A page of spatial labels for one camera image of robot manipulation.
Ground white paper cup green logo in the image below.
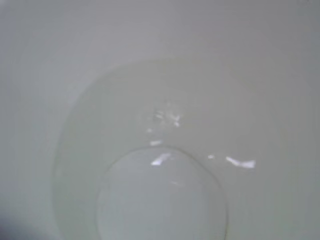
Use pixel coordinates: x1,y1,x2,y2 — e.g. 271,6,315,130
0,0,320,240

